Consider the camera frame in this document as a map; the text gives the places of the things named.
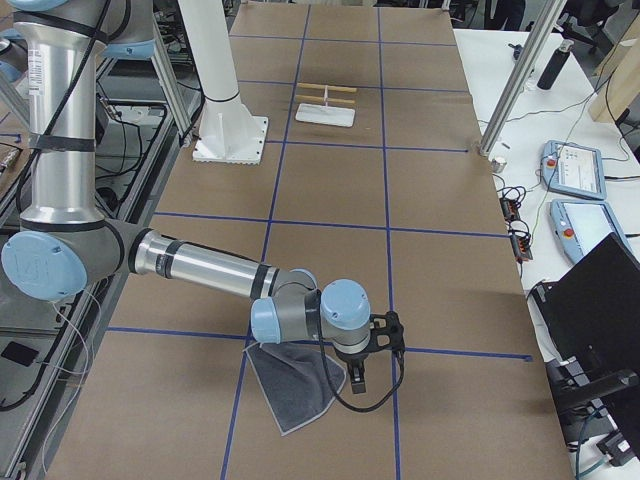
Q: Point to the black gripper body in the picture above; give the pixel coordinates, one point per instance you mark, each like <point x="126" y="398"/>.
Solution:
<point x="352" y="358"/>

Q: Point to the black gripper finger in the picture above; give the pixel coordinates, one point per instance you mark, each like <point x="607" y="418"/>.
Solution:
<point x="357" y="381"/>

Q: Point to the grey blue towel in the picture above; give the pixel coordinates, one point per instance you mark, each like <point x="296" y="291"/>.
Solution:
<point x="296" y="383"/>

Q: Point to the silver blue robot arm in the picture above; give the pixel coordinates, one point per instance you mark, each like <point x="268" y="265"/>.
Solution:
<point x="65" y="243"/>

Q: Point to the white wooden towel rack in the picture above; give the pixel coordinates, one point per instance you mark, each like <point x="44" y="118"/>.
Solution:
<point x="316" y="106"/>

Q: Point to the black usb hub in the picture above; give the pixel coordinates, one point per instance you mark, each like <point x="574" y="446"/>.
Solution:
<point x="510" y="209"/>

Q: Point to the black laptop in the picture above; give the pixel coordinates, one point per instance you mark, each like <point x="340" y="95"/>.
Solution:
<point x="592" y="312"/>

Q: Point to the teach pendant with red button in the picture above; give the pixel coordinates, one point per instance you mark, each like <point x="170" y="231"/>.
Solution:
<point x="574" y="170"/>

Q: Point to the black water bottle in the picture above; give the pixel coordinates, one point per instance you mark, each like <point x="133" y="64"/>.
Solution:
<point x="555" y="65"/>

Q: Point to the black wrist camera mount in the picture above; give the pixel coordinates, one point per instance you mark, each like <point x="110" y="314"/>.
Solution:
<point x="386" y="333"/>

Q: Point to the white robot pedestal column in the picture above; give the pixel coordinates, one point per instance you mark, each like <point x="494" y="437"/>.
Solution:
<point x="228" y="132"/>

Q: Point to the aluminium frame post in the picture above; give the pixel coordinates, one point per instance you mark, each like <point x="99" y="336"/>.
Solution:
<point x="543" y="25"/>

